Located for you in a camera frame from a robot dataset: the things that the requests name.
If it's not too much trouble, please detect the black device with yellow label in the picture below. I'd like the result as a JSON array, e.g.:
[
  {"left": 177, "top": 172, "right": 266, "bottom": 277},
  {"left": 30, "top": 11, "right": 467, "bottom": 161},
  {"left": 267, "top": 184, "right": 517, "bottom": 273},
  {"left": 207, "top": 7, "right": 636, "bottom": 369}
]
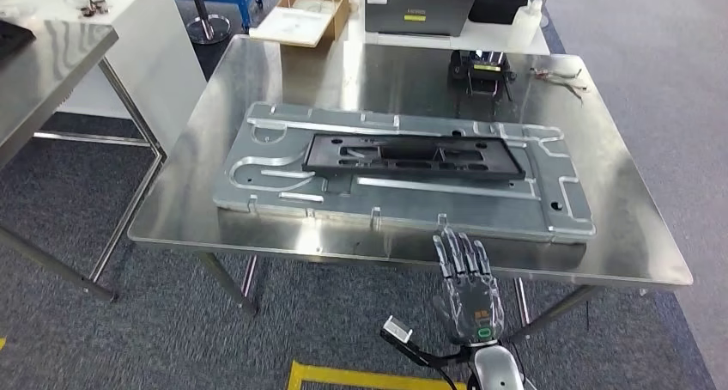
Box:
[{"left": 447, "top": 48, "right": 516, "bottom": 101}]

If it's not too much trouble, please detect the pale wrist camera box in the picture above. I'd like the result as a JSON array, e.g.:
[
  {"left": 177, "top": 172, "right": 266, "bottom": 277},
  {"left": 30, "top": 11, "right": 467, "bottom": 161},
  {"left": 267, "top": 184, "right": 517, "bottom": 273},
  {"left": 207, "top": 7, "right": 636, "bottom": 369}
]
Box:
[{"left": 382, "top": 315, "right": 414, "bottom": 344}]

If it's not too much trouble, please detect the grey aluminium fixture plate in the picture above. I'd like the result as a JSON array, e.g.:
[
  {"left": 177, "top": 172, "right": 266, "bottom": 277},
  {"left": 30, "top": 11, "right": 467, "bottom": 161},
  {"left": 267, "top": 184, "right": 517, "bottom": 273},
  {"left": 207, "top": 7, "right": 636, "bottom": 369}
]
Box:
[{"left": 211, "top": 101, "right": 598, "bottom": 245}]

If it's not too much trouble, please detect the brown cardboard box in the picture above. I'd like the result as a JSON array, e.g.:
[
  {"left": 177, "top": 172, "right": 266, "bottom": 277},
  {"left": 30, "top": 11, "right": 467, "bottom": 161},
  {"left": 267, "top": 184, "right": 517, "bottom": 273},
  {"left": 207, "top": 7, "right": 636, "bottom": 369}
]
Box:
[{"left": 249, "top": 0, "right": 351, "bottom": 49}]

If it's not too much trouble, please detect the black case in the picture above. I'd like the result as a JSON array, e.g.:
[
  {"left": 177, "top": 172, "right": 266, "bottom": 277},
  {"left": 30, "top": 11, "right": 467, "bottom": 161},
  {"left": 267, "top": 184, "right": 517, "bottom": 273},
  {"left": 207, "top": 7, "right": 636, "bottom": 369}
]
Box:
[{"left": 466, "top": 0, "right": 530, "bottom": 26}]

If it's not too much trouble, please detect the white foam board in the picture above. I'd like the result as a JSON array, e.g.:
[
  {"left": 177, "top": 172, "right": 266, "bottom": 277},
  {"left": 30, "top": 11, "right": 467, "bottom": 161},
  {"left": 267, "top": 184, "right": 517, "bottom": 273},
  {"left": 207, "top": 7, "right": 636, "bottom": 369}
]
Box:
[{"left": 249, "top": 6, "right": 334, "bottom": 48}]

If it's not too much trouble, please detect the white desk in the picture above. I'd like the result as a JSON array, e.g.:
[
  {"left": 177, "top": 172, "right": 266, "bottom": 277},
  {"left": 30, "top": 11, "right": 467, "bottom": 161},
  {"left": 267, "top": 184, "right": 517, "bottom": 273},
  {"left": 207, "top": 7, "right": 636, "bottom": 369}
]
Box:
[{"left": 0, "top": 0, "right": 207, "bottom": 149}]

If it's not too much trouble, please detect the black camera bracket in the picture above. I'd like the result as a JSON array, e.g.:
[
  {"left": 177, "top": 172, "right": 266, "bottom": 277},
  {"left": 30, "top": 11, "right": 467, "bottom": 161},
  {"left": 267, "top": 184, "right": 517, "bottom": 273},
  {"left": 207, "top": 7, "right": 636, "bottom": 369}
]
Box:
[{"left": 379, "top": 327, "right": 473, "bottom": 369}]

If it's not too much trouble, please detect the black plastic plate bracket part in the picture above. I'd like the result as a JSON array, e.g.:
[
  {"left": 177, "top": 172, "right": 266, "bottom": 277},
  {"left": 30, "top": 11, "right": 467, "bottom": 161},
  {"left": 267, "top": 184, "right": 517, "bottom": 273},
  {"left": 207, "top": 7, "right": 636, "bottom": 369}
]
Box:
[{"left": 301, "top": 132, "right": 527, "bottom": 182}]

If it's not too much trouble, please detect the stainless steel side table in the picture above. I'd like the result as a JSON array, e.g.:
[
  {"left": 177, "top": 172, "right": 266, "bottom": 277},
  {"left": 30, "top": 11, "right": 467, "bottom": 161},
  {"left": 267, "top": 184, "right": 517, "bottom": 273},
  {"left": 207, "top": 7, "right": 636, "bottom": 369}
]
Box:
[{"left": 0, "top": 18, "right": 166, "bottom": 303}]

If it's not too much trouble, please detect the grey laptop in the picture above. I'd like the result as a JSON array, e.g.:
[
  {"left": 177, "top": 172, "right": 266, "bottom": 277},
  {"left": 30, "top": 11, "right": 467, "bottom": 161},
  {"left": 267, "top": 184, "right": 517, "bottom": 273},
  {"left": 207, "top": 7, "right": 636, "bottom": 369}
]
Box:
[{"left": 363, "top": 0, "right": 480, "bottom": 38}]

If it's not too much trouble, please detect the yellow floor tape square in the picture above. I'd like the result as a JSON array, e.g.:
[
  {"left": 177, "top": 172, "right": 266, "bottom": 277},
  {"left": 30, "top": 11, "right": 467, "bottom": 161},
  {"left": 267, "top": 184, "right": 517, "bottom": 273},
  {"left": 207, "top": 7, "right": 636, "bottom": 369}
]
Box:
[{"left": 287, "top": 360, "right": 469, "bottom": 390}]

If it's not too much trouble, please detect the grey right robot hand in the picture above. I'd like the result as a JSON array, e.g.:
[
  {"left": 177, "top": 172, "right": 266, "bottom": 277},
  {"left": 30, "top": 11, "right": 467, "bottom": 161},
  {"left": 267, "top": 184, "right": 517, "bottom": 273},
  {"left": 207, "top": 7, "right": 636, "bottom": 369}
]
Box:
[{"left": 431, "top": 226, "right": 507, "bottom": 347}]

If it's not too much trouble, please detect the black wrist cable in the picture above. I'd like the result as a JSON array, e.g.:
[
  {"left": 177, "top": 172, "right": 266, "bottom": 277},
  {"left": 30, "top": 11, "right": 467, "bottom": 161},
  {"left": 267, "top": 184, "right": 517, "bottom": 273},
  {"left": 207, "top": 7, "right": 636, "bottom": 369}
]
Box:
[{"left": 434, "top": 364, "right": 463, "bottom": 390}]

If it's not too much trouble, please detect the white plastic bottle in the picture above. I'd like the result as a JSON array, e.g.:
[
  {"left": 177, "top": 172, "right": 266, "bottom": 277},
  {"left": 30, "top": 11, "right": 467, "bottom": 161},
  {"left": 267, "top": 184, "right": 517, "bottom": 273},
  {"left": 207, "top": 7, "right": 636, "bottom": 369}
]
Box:
[{"left": 507, "top": 0, "right": 544, "bottom": 52}]

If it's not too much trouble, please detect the stainless steel workbench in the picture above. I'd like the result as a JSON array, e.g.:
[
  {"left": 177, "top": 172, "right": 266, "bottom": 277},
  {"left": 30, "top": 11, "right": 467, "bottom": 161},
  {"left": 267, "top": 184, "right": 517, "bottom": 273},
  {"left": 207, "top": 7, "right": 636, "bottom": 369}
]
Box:
[{"left": 127, "top": 34, "right": 694, "bottom": 343}]

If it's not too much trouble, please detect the dark stanchion post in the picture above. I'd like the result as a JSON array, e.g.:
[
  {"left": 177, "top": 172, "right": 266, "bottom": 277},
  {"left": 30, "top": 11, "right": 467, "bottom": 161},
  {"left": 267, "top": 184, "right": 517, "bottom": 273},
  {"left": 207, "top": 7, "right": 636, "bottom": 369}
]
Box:
[{"left": 186, "top": 0, "right": 234, "bottom": 46}]

